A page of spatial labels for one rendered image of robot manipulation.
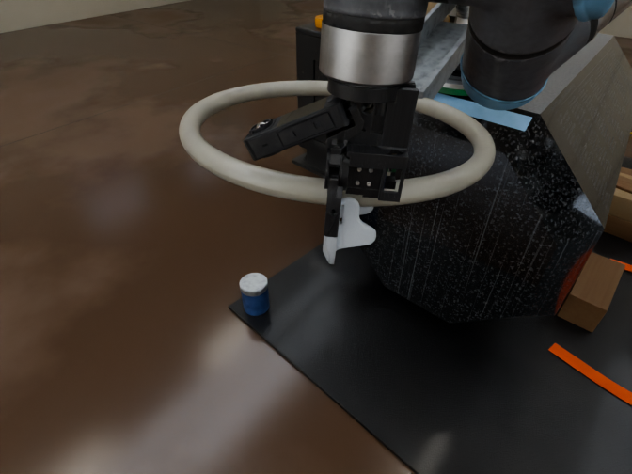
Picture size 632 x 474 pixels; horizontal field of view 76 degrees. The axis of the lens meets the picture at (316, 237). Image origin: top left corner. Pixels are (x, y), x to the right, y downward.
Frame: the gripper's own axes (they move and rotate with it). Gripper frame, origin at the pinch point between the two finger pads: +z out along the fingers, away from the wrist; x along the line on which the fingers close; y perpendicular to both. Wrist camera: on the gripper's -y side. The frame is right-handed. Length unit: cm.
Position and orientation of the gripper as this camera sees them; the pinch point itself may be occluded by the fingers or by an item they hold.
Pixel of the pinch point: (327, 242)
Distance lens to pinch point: 50.8
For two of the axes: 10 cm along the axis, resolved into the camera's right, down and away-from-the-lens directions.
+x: 0.7, -5.8, 8.1
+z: -0.6, 8.1, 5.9
